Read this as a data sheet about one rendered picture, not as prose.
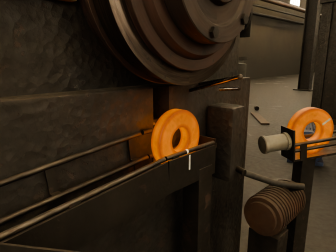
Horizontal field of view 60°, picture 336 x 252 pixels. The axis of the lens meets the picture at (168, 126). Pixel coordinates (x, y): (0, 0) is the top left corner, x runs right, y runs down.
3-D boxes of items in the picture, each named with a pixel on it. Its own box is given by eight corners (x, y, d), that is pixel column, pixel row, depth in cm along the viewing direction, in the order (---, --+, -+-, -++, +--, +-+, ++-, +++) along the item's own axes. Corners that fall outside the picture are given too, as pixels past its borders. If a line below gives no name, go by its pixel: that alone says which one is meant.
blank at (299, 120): (298, 159, 102) (304, 163, 98) (278, 125, 97) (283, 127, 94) (333, 133, 102) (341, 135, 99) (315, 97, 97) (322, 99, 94)
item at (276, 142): (257, 151, 99) (257, 134, 98) (282, 146, 101) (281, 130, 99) (266, 156, 94) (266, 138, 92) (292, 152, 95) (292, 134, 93)
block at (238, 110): (202, 174, 98) (204, 104, 93) (216, 168, 104) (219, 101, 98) (229, 184, 91) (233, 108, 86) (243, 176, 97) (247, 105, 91)
